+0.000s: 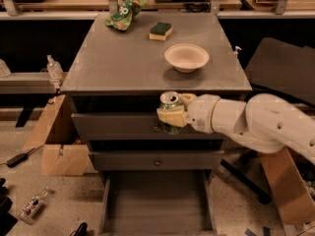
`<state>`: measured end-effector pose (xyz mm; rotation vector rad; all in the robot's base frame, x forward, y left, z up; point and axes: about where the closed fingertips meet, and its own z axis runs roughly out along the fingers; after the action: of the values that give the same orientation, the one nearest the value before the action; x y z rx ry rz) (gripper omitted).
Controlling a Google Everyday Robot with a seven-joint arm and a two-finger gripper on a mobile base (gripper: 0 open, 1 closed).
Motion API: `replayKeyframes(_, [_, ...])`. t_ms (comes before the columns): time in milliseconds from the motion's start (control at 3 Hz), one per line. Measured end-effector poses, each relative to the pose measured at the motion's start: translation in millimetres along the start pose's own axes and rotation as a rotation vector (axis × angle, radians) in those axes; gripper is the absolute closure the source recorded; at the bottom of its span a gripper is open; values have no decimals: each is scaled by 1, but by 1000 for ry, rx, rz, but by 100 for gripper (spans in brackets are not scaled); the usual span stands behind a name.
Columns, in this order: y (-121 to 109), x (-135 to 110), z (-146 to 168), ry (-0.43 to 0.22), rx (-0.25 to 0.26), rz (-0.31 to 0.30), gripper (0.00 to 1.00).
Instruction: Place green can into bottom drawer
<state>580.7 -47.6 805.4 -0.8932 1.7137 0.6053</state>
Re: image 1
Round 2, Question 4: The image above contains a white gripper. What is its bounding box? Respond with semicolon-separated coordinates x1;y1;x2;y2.
157;93;221;134

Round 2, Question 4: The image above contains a green soda can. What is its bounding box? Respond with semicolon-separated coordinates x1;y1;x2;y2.
159;91;183;135

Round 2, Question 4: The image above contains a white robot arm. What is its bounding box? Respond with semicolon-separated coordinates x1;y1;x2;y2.
157;91;315;163

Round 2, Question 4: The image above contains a grey middle drawer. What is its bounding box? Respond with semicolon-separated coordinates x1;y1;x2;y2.
90;150;223;171

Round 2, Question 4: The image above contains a grey drawer cabinet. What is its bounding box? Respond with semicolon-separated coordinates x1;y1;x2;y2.
59;11;253;182

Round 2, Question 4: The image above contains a grey top drawer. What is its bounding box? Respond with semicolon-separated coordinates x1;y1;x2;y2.
72;113;224;141

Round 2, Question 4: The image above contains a grey open bottom drawer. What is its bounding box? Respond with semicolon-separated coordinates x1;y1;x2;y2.
98;170;224;236

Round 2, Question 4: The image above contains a white paper bowl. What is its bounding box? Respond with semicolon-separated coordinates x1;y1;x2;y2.
164;44;210;73

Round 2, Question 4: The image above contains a small white pump bottle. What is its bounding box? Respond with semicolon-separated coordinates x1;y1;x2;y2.
233;45;242;57

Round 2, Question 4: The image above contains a green yellow sponge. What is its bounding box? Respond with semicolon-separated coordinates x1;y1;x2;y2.
149;22;172;41

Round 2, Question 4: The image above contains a green chip bag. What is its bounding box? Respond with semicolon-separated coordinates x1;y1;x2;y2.
104;0;147;31

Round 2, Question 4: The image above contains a left cardboard box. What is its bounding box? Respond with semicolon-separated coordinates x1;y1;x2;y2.
23;95;95;176

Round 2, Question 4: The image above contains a cardboard box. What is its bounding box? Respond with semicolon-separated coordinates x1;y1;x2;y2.
259;147;315;225
23;95;95;176

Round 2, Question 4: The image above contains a clear sanitizer bottle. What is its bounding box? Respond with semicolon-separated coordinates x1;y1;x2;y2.
46;55;63;80

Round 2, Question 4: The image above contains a right cardboard box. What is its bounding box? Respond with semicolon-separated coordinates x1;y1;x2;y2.
259;147;315;225

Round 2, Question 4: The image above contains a black power adapter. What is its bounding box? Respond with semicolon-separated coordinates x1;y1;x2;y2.
6;153;28;168

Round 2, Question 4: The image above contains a plastic bottle on floor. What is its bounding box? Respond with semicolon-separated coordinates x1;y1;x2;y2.
19;187;53;225

